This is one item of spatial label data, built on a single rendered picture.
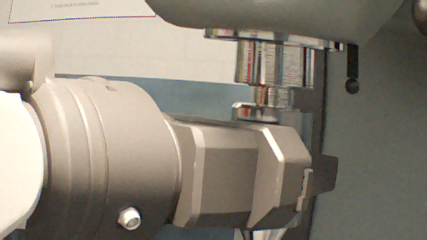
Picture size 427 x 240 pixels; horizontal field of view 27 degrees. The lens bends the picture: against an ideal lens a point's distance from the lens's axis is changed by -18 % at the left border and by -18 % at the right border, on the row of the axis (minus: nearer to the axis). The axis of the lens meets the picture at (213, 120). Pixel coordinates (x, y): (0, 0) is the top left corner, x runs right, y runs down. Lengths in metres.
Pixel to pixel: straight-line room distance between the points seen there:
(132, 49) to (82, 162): 4.99
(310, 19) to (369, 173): 0.46
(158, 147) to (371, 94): 0.50
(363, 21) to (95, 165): 0.18
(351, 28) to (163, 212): 0.14
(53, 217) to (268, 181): 0.13
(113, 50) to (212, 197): 5.00
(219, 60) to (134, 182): 4.74
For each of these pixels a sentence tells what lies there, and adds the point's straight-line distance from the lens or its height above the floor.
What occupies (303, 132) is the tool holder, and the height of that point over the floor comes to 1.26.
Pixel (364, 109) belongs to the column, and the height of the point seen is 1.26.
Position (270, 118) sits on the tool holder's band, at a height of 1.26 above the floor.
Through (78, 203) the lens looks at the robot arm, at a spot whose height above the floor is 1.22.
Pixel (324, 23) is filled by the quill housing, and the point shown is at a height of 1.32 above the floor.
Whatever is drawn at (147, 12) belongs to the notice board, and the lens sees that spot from 5.41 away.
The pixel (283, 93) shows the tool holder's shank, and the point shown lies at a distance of 0.58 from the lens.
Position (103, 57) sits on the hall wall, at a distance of 5.53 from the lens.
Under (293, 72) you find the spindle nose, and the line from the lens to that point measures 0.57.
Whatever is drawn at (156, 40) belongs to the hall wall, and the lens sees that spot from 5.37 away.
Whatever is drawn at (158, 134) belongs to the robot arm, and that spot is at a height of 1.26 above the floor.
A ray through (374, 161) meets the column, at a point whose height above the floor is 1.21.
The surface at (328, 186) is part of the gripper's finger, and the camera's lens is 0.59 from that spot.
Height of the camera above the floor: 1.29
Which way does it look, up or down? 3 degrees down
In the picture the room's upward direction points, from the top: 4 degrees clockwise
